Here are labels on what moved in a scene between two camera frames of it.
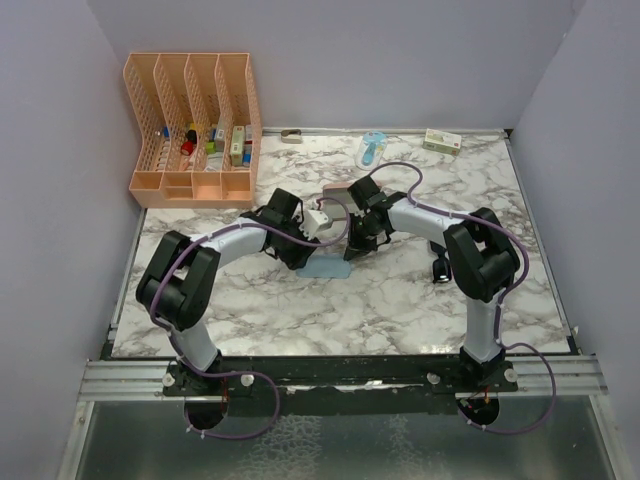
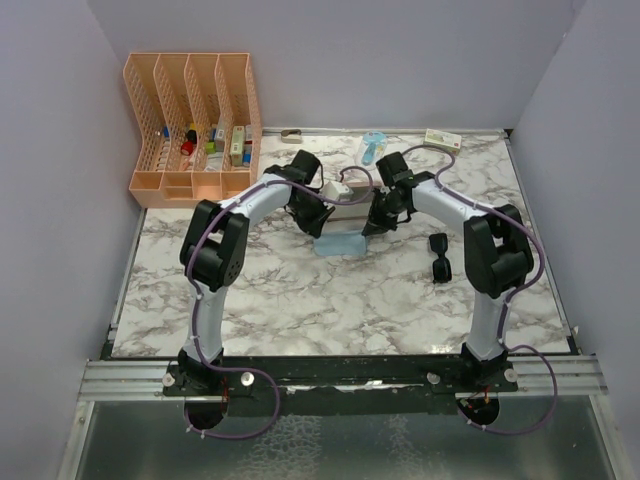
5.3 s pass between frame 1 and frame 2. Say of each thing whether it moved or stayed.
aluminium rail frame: stayed
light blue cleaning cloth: moved
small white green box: stayed
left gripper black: moved
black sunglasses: stayed
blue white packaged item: stayed
